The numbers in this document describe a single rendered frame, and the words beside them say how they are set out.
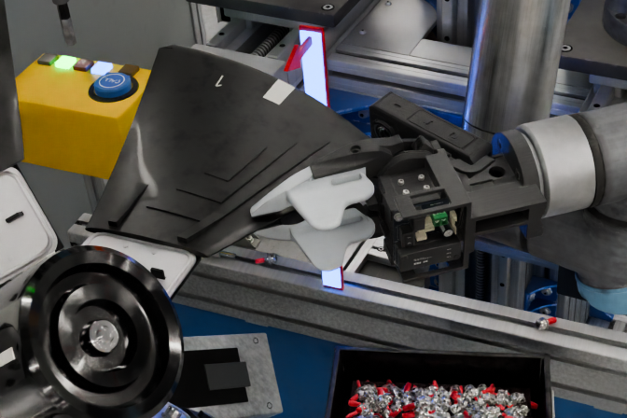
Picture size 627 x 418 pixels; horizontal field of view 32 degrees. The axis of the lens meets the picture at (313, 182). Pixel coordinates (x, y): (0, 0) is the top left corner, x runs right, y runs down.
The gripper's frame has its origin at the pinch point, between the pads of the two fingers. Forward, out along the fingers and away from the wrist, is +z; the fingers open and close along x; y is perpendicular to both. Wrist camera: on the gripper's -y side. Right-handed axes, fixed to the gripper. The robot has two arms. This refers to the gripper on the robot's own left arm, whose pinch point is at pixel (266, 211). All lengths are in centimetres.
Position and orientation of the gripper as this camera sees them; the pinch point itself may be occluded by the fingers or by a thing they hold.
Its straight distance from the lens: 84.4
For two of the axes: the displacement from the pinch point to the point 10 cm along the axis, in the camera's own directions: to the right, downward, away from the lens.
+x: 0.6, 7.3, 6.9
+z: -9.7, 2.1, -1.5
